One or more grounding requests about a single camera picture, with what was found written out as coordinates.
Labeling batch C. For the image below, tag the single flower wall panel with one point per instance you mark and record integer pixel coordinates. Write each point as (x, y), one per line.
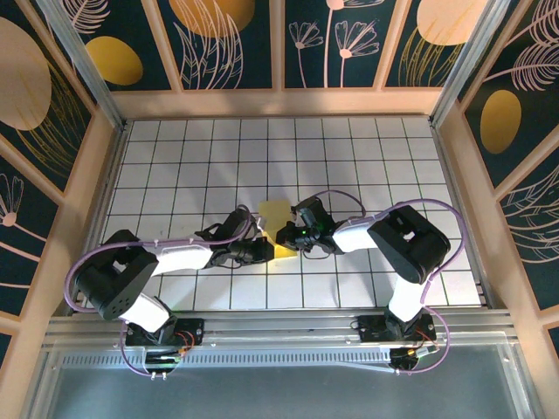
(22, 262)

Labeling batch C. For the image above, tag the long aluminium base rail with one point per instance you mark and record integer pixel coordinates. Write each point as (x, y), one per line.
(284, 327)

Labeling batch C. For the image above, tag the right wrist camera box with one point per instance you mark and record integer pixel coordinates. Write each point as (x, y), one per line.
(312, 211)

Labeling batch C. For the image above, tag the yellow paper sheet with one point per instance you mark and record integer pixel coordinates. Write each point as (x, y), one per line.
(275, 214)

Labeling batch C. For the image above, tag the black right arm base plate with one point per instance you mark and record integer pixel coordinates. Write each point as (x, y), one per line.
(371, 331)

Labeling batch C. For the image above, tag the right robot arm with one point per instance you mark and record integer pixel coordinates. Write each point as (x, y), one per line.
(410, 292)

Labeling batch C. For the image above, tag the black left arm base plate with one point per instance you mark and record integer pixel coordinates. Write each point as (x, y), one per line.
(192, 329)

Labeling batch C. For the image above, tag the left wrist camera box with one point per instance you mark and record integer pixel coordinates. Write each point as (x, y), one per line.
(238, 224)

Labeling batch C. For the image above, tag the orange oval feather wall panel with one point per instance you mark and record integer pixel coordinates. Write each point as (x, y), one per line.
(502, 122)

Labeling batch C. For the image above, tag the orange oval leaf wall panel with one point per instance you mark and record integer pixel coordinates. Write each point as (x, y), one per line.
(113, 61)

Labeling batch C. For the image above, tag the large cream disc wall panel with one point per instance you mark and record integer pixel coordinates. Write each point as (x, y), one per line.
(26, 78)

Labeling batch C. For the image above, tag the cream circle yellow-lines wall panel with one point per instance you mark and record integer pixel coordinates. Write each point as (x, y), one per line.
(436, 26)

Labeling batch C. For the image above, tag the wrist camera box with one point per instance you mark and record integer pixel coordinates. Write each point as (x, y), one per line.
(312, 211)
(238, 224)

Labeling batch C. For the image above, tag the white flowers wall panel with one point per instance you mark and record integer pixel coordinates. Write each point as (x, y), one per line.
(314, 65)

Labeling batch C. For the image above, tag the small connector board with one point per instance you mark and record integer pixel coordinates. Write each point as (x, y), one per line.
(410, 354)
(168, 358)

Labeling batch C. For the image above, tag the grey metal shelf sheet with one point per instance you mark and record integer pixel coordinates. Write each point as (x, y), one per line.
(284, 393)

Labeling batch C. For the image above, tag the orange circle leaves wall panel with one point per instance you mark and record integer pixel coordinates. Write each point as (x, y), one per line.
(209, 43)

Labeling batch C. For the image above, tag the aluminium side rail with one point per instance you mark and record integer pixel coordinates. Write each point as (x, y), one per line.
(452, 174)
(97, 227)

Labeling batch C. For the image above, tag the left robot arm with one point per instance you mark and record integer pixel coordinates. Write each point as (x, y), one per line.
(183, 257)

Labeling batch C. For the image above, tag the white leaf-lines wall panel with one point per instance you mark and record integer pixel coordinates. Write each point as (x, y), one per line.
(533, 227)

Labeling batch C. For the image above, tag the aluminium corner post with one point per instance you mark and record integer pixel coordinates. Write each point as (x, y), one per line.
(89, 76)
(465, 65)

